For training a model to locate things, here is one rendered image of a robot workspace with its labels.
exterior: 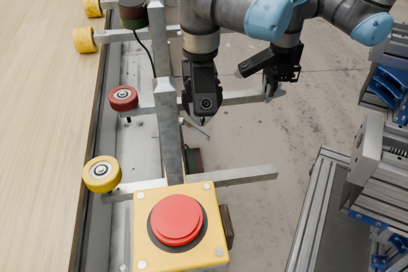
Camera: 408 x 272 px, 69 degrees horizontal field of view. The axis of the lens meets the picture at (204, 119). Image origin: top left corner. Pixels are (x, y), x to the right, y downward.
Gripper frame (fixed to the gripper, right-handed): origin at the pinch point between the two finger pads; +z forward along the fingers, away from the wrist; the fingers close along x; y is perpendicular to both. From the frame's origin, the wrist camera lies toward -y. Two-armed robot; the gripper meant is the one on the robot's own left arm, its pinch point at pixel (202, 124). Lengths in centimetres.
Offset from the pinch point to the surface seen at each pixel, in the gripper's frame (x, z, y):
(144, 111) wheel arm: 14.6, 8.7, 16.0
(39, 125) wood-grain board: 40.0, 3.2, 9.1
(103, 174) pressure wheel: 23.0, 2.9, -8.7
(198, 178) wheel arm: 2.2, 11.1, -7.5
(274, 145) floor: -55, 93, 63
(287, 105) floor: -77, 93, 97
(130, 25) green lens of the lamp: 13.4, -21.0, 10.6
